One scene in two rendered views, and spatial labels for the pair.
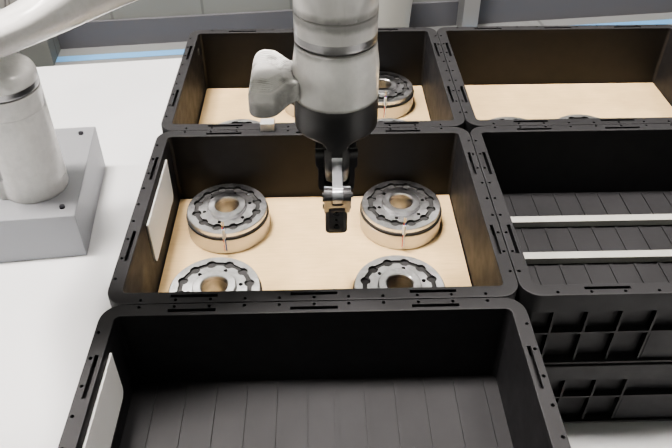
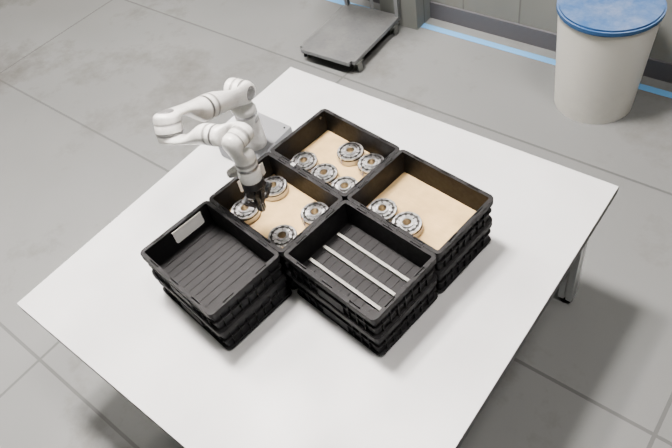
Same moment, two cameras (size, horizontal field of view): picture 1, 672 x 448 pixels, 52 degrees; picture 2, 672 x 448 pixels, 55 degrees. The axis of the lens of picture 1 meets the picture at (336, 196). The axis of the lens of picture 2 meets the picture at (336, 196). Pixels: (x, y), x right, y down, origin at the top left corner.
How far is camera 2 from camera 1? 177 cm
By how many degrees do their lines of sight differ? 40
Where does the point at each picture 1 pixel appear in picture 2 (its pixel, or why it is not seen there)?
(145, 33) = (479, 24)
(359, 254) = (293, 220)
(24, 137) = not seen: hidden behind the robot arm
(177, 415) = (214, 234)
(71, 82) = (321, 91)
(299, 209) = (297, 196)
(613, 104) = (452, 217)
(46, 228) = not seen: hidden behind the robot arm
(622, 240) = (366, 264)
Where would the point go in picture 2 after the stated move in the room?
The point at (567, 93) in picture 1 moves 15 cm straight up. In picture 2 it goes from (444, 202) to (443, 172)
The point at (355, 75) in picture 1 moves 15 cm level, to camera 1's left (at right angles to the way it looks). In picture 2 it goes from (243, 178) to (215, 157)
